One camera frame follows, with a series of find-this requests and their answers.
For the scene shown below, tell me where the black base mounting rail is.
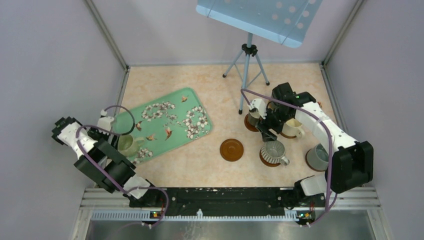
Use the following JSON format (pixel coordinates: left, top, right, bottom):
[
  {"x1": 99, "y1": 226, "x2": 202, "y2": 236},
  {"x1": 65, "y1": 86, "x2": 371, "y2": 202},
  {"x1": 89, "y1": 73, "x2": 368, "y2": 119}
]
[{"x1": 129, "y1": 187, "x2": 327, "y2": 218}]

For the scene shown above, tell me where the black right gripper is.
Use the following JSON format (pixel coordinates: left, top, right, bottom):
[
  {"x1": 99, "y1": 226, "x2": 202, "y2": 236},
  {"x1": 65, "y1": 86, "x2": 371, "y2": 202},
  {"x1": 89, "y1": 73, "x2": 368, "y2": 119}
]
[{"x1": 255, "y1": 105, "x2": 292, "y2": 143}]

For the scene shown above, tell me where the green floral serving tray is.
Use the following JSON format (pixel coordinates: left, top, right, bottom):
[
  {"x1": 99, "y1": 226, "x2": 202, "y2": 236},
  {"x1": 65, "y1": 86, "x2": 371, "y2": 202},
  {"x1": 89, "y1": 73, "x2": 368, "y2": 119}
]
[{"x1": 112, "y1": 87, "x2": 213, "y2": 166}]

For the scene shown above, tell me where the metallic grey cup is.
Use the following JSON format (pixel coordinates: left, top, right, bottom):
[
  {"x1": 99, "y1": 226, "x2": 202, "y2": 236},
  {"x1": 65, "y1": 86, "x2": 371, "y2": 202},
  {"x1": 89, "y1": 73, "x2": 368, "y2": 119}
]
[{"x1": 259, "y1": 140, "x2": 290, "y2": 166}]

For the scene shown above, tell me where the white and black cup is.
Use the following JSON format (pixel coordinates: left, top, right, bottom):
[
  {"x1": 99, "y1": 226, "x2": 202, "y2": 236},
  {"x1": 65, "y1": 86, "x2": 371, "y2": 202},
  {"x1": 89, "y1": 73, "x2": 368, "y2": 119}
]
[{"x1": 247, "y1": 111, "x2": 261, "y2": 128}]

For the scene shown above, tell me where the blue music stand with tripod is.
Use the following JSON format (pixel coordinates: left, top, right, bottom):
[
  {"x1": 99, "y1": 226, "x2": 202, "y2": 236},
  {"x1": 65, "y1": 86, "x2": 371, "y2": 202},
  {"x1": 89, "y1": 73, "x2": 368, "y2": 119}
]
[{"x1": 195, "y1": 0, "x2": 324, "y2": 115}]

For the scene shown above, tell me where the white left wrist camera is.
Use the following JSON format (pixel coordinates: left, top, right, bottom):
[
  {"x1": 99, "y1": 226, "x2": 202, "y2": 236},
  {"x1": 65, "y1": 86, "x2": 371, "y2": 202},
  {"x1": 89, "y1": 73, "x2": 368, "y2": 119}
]
[{"x1": 96, "y1": 109, "x2": 115, "y2": 133}]

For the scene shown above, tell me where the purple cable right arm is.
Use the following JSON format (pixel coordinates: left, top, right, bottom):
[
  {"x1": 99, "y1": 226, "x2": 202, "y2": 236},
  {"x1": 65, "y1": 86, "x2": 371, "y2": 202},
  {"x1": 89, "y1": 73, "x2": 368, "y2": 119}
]
[{"x1": 240, "y1": 88, "x2": 338, "y2": 228}]

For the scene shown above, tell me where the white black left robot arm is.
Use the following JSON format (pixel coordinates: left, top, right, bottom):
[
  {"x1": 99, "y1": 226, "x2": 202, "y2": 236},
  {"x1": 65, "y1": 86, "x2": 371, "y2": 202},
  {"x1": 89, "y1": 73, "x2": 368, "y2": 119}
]
[{"x1": 52, "y1": 116, "x2": 161, "y2": 207}]

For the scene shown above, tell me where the dark brown wooden coaster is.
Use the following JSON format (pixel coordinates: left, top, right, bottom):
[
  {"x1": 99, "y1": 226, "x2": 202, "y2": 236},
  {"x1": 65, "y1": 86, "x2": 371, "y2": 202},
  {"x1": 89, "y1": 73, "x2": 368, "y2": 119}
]
[{"x1": 219, "y1": 138, "x2": 244, "y2": 162}]

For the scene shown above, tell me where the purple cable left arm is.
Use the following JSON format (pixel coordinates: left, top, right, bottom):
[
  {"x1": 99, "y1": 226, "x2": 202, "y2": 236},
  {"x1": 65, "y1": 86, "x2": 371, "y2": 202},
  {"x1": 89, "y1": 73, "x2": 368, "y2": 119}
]
[{"x1": 75, "y1": 105, "x2": 170, "y2": 229}]

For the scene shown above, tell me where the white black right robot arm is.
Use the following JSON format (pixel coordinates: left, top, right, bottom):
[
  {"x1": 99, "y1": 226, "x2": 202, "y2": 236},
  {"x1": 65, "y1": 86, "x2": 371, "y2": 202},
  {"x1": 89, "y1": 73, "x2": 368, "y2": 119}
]
[{"x1": 249, "y1": 82, "x2": 374, "y2": 206}]

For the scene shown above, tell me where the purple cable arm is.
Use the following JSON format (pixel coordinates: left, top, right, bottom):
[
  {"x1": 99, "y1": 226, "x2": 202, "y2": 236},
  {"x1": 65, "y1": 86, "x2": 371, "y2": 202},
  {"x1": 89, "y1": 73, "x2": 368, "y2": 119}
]
[
  {"x1": 240, "y1": 88, "x2": 338, "y2": 228},
  {"x1": 75, "y1": 105, "x2": 170, "y2": 229}
]

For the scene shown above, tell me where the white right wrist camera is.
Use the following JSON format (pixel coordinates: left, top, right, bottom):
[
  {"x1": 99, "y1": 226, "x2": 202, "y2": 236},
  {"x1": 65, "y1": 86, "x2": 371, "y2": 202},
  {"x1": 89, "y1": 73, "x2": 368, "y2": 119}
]
[{"x1": 248, "y1": 98, "x2": 267, "y2": 119}]

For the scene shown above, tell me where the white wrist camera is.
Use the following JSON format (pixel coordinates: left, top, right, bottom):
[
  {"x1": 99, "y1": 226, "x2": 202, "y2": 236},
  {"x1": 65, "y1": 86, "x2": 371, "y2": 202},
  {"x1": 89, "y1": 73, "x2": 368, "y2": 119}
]
[
  {"x1": 248, "y1": 98, "x2": 267, "y2": 119},
  {"x1": 96, "y1": 109, "x2": 115, "y2": 133}
]

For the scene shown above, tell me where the pale green cup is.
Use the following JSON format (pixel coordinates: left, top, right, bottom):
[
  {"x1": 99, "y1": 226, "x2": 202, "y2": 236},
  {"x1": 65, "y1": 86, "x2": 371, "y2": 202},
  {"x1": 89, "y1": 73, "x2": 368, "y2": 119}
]
[{"x1": 117, "y1": 134, "x2": 145, "y2": 158}]

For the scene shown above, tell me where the cream cup with yellow inside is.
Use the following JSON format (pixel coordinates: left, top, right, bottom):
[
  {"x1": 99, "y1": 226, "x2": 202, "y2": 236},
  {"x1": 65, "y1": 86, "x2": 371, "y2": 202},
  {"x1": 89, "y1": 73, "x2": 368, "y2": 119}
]
[{"x1": 280, "y1": 118, "x2": 305, "y2": 139}]

